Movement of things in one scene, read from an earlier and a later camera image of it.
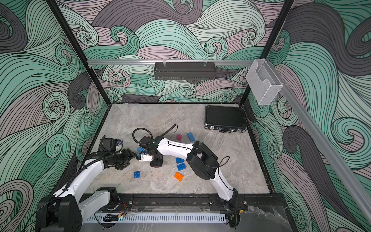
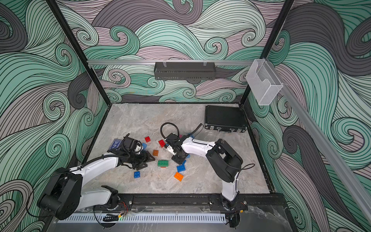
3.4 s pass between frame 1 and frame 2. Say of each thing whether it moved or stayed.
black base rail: stayed
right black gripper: moved
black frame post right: stayed
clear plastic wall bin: stayed
